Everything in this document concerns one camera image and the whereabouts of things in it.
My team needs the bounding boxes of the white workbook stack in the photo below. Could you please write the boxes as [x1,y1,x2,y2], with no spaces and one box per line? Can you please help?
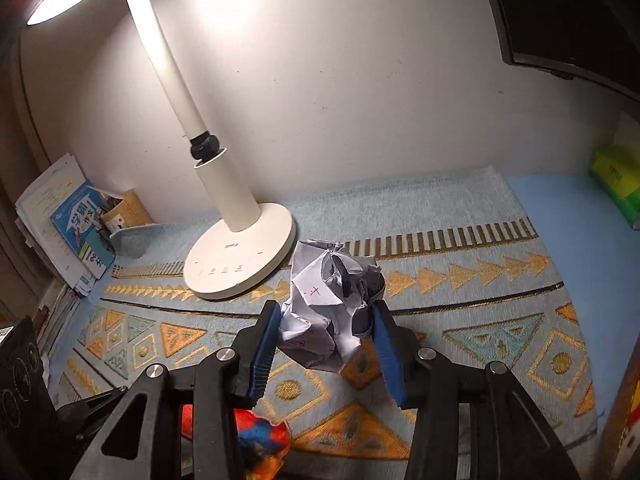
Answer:
[15,152,95,282]

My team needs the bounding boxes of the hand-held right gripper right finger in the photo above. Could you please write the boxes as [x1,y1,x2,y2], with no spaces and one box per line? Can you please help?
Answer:
[370,300,581,480]

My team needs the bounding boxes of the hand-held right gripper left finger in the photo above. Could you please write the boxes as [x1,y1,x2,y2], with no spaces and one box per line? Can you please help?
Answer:
[67,300,283,480]

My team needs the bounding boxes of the red orange plush toy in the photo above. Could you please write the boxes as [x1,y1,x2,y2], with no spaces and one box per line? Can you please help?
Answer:
[180,404,292,480]

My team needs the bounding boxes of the stack of flat magazines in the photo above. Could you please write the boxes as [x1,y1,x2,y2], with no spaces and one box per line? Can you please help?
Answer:
[34,280,82,362]

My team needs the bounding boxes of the paper wad red marks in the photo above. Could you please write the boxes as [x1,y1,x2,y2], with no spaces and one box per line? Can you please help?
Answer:
[277,239,387,375]

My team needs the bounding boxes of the black curved television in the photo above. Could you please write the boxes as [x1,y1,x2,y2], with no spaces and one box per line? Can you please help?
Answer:
[474,0,640,97]

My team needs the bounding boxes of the blue cover book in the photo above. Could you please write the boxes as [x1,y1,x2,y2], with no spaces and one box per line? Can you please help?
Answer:
[50,182,117,282]

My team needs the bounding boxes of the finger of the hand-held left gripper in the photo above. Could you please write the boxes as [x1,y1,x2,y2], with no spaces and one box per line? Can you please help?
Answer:
[54,385,132,443]

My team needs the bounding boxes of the white desk lamp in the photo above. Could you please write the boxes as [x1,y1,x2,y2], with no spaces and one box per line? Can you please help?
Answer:
[22,0,297,302]

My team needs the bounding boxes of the blue patterned woven mat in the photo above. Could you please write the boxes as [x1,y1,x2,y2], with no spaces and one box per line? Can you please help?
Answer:
[50,165,608,480]

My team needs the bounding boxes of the green tissue box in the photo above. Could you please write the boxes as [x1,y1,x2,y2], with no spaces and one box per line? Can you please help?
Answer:
[589,115,640,231]

